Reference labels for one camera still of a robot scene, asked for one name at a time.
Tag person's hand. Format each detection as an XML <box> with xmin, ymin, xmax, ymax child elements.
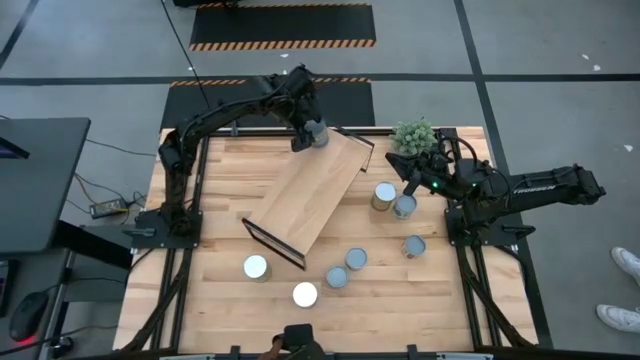
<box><xmin>257</xmin><ymin>334</ymin><xmax>286</xmax><ymax>360</ymax></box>

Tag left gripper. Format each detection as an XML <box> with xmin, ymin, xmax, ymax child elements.
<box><xmin>287</xmin><ymin>87</ymin><xmax>324</xmax><ymax>153</ymax></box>

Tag black boxy device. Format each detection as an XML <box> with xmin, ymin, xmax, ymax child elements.
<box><xmin>282</xmin><ymin>323</ymin><xmax>326</xmax><ymax>360</ymax></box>

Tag black mat hazard stripes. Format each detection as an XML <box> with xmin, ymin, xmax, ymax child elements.
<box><xmin>188</xmin><ymin>2</ymin><xmax>378</xmax><ymax>52</ymax></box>
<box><xmin>159</xmin><ymin>77</ymin><xmax>376</xmax><ymax>130</ymax></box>

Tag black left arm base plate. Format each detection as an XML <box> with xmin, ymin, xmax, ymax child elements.
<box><xmin>132</xmin><ymin>209</ymin><xmax>204</xmax><ymax>250</ymax></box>

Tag small green potted plant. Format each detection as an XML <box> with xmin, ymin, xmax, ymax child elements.
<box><xmin>389</xmin><ymin>118</ymin><xmax>439</xmax><ymax>157</ymax></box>

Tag black desk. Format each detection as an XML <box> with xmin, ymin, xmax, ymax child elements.
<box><xmin>0</xmin><ymin>117</ymin><xmax>92</xmax><ymax>257</ymax></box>

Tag black metal table frame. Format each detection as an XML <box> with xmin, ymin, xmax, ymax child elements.
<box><xmin>117</xmin><ymin>127</ymin><xmax>539</xmax><ymax>360</ymax></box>

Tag wooden shelf black metal frame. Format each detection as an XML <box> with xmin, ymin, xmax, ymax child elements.
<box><xmin>241</xmin><ymin>127</ymin><xmax>376</xmax><ymax>271</ymax></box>

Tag black power adapter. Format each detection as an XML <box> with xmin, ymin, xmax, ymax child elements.
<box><xmin>89</xmin><ymin>198</ymin><xmax>129</xmax><ymax>220</ymax></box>

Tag black desk base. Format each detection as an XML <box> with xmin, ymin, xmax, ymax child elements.
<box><xmin>49</xmin><ymin>219</ymin><xmax>135</xmax><ymax>271</ymax></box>

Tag peaches tin can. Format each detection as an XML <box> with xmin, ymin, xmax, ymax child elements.
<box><xmin>291</xmin><ymin>281</ymin><xmax>320</xmax><ymax>309</ymax></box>

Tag dark screen on desk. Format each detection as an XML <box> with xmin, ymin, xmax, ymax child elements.
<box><xmin>0</xmin><ymin>135</ymin><xmax>31</xmax><ymax>161</ymax></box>

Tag long black floor cable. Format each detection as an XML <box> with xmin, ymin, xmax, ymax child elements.
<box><xmin>159</xmin><ymin>0</ymin><xmax>217</xmax><ymax>119</ymax></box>

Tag grey floor cable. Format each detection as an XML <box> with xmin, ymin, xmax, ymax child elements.
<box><xmin>84</xmin><ymin>138</ymin><xmax>159</xmax><ymax>159</ymax></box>

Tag tall tin can olive label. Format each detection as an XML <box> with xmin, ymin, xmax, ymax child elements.
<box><xmin>370</xmin><ymin>180</ymin><xmax>398</xmax><ymax>212</ymax></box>

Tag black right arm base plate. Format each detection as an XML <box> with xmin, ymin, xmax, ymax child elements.
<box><xmin>444</xmin><ymin>209</ymin><xmax>536</xmax><ymax>247</ymax></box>

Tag tuna fish tin can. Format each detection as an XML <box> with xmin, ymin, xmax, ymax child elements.
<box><xmin>325</xmin><ymin>265</ymin><xmax>350</xmax><ymax>290</ymax></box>

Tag tomatoes tin can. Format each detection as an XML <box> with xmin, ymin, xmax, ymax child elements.
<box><xmin>401</xmin><ymin>234</ymin><xmax>428</xmax><ymax>260</ymax></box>

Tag carrots tin can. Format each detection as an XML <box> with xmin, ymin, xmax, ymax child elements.
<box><xmin>242</xmin><ymin>254</ymin><xmax>273</xmax><ymax>284</ymax></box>

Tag tin can teal label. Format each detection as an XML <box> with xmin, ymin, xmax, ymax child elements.
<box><xmin>392</xmin><ymin>193</ymin><xmax>419</xmax><ymax>221</ymax></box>

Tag green peas tin can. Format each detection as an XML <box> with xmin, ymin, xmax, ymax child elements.
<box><xmin>344</xmin><ymin>247</ymin><xmax>369</xmax><ymax>272</ymax></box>

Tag person's foot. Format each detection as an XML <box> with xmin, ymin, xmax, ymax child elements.
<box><xmin>596</xmin><ymin>303</ymin><xmax>640</xmax><ymax>335</ymax></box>
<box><xmin>610</xmin><ymin>246</ymin><xmax>640</xmax><ymax>286</ymax></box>

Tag black computer mouse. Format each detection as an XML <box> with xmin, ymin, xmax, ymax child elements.
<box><xmin>8</xmin><ymin>291</ymin><xmax>50</xmax><ymax>344</ymax></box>

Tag yellow floor cable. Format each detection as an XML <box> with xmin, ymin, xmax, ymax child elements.
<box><xmin>73</xmin><ymin>173</ymin><xmax>132</xmax><ymax>214</ymax></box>

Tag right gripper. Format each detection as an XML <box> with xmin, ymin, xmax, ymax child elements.
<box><xmin>385</xmin><ymin>149</ymin><xmax>459</xmax><ymax>199</ymax></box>

